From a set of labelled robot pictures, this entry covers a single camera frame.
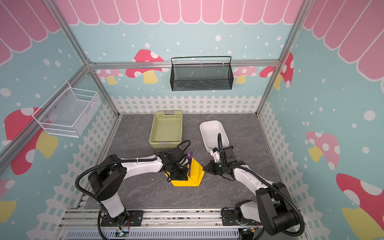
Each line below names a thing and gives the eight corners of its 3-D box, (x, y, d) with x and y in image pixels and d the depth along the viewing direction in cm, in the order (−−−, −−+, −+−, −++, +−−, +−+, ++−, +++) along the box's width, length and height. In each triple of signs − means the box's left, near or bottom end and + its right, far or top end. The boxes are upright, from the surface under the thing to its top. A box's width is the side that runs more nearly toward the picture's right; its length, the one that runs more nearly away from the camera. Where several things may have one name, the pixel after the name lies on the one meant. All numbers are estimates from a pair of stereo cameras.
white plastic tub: (206, 153, 100) (206, 148, 95) (197, 127, 114) (197, 122, 109) (229, 148, 102) (231, 143, 98) (218, 123, 117) (219, 118, 112)
